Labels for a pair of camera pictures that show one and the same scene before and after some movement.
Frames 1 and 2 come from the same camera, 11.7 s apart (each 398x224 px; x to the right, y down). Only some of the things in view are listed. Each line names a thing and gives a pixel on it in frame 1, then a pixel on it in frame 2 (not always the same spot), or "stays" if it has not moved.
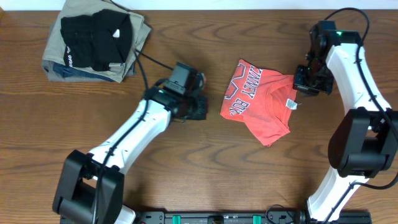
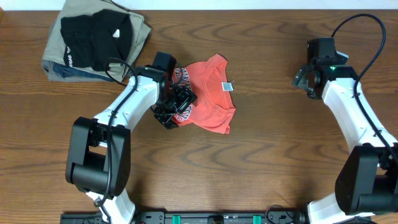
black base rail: x=245 y=217 stays
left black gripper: x=199 y=107 -> x=175 y=106
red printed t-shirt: x=263 y=100 -> x=209 y=81
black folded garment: x=97 y=40 stays
